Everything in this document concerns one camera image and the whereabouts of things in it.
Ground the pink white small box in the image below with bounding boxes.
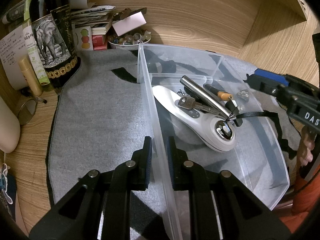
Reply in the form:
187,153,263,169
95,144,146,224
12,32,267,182
112,12,146,36

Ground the yellow lip balm tube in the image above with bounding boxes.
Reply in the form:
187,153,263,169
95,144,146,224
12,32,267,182
18,55,43,96

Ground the clear plastic storage bin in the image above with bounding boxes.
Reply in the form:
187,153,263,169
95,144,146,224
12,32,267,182
137,44,289,239

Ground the silver key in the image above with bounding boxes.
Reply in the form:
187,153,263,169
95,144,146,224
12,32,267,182
178,96,220,115

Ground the dark wine bottle elephant label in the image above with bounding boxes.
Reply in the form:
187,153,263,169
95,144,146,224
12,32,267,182
29,0,81,89

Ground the stack of books and papers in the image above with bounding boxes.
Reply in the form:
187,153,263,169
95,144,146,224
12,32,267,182
69,0,148,51

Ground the black strap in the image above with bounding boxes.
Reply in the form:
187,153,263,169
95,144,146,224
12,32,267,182
224,100,298,159

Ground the silver metal tube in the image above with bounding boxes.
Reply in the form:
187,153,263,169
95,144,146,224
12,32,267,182
180,75,236,121

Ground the grey rug with black letters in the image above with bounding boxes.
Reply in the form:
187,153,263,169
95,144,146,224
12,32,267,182
46,48,304,240

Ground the black pen with wooden end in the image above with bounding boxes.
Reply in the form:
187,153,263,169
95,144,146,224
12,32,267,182
203,83,233,101

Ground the round glass coaster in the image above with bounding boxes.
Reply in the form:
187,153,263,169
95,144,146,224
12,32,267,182
16,97,37,126

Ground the cream cylindrical speaker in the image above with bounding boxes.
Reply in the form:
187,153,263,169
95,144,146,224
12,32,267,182
0,98,21,153

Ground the person's right hand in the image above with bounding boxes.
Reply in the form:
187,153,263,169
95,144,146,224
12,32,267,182
297,126,315,167

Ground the white handwritten note paper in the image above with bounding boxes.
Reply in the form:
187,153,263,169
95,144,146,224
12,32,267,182
1,25,28,90

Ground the white bowl of stones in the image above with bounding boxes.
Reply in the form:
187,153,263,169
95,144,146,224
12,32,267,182
107,29,152,51

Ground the green white carton box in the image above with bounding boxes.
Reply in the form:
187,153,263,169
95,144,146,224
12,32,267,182
22,0,50,89

